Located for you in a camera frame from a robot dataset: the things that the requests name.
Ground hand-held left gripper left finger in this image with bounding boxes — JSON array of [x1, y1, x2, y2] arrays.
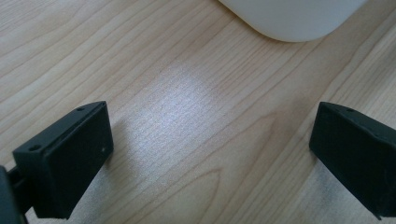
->
[[12, 100, 115, 220]]

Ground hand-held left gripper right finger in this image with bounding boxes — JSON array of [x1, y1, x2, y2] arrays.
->
[[308, 101, 396, 220]]

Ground white plastic basket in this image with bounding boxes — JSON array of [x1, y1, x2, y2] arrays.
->
[[218, 0, 370, 43]]

